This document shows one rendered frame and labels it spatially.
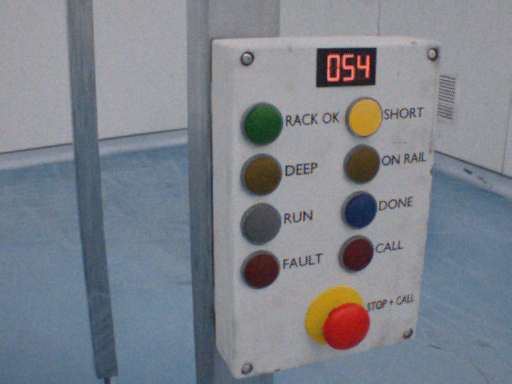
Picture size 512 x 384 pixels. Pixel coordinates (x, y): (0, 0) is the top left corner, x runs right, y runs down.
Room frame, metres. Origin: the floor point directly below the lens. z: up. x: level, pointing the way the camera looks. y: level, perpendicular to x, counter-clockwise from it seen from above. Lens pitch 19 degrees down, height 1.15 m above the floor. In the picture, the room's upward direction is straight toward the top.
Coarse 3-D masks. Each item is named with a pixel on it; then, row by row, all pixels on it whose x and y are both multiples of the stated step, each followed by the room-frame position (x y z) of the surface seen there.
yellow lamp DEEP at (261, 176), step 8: (256, 160) 0.44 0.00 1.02; (264, 160) 0.44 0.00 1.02; (272, 160) 0.45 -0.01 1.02; (248, 168) 0.44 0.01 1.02; (256, 168) 0.44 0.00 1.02; (264, 168) 0.44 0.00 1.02; (272, 168) 0.45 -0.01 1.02; (248, 176) 0.44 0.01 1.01; (256, 176) 0.44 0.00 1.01; (264, 176) 0.44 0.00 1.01; (272, 176) 0.45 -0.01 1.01; (248, 184) 0.44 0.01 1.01; (256, 184) 0.44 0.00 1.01; (264, 184) 0.44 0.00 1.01; (272, 184) 0.45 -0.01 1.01; (256, 192) 0.44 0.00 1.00; (264, 192) 0.44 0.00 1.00
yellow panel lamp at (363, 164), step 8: (360, 152) 0.47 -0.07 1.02; (368, 152) 0.47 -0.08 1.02; (352, 160) 0.47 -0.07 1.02; (360, 160) 0.47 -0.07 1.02; (368, 160) 0.47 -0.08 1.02; (376, 160) 0.48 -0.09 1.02; (352, 168) 0.47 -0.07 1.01; (360, 168) 0.47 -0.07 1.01; (368, 168) 0.47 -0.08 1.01; (376, 168) 0.48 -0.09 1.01; (352, 176) 0.47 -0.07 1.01; (360, 176) 0.47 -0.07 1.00; (368, 176) 0.47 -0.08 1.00
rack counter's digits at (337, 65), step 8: (328, 56) 0.47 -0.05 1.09; (336, 56) 0.47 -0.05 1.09; (344, 56) 0.47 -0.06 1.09; (352, 56) 0.47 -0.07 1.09; (360, 56) 0.48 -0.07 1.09; (368, 56) 0.48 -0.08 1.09; (328, 64) 0.47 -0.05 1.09; (336, 64) 0.47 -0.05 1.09; (344, 64) 0.47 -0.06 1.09; (352, 64) 0.47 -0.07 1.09; (360, 64) 0.48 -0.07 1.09; (368, 64) 0.48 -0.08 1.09; (328, 72) 0.47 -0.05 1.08; (336, 72) 0.47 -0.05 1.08; (344, 72) 0.47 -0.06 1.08; (352, 72) 0.47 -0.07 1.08; (360, 72) 0.48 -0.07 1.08; (368, 72) 0.48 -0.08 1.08; (328, 80) 0.47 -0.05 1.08; (336, 80) 0.47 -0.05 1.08; (344, 80) 0.47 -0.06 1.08; (352, 80) 0.47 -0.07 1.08; (360, 80) 0.48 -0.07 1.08; (368, 80) 0.48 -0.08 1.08
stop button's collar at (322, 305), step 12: (336, 288) 0.47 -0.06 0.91; (348, 288) 0.47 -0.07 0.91; (324, 300) 0.47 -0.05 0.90; (336, 300) 0.47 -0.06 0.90; (348, 300) 0.48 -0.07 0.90; (360, 300) 0.48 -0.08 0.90; (384, 300) 0.49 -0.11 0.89; (312, 312) 0.46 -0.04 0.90; (324, 312) 0.47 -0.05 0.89; (312, 324) 0.46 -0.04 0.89; (312, 336) 0.46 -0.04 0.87
